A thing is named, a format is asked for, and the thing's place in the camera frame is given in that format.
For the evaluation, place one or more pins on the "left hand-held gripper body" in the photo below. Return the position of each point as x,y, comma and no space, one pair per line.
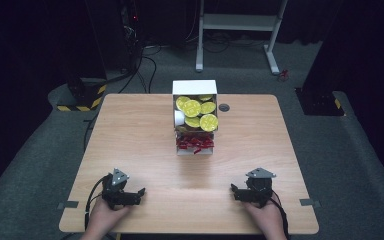
113,191

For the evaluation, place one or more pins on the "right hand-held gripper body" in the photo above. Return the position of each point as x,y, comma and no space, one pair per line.
259,190

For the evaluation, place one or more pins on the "person's left hand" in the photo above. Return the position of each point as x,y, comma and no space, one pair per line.
103,216

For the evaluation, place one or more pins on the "person's right hand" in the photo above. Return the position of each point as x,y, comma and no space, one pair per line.
266,216

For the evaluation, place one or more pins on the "grey tape strip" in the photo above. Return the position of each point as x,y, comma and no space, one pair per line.
309,202
68,204

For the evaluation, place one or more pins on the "pile of red packets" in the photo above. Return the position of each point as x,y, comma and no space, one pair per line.
195,143

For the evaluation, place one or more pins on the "grey round table grommet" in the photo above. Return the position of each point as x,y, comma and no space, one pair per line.
224,107

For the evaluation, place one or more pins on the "pile of yellow-lidded cups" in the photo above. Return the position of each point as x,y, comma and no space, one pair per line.
192,108

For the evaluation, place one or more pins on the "black stand with striped base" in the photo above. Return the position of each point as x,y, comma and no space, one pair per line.
84,95

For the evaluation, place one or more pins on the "black stand base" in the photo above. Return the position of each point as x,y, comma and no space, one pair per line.
320,101

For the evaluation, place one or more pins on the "white two-tier storage box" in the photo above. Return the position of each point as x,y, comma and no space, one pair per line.
194,87

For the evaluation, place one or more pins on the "small red floor object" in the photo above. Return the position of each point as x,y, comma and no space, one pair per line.
282,75

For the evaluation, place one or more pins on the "dark equipment rack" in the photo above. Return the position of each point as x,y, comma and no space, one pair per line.
130,26

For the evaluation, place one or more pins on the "white metal stand frame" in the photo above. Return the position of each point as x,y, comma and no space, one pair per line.
238,22

